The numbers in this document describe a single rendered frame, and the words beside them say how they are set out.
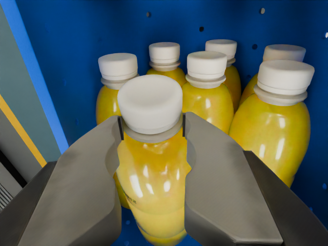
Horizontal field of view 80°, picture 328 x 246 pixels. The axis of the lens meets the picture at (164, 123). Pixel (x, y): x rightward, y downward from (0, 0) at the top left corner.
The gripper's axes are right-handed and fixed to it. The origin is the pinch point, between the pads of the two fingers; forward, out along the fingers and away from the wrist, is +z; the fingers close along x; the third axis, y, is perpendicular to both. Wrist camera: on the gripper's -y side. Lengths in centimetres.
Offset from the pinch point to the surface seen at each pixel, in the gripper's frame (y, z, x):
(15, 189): 119, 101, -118
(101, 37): -2.7, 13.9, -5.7
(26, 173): 116, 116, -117
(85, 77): 0.7, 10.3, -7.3
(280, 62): -1.3, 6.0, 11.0
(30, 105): 53, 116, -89
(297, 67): -1.3, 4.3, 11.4
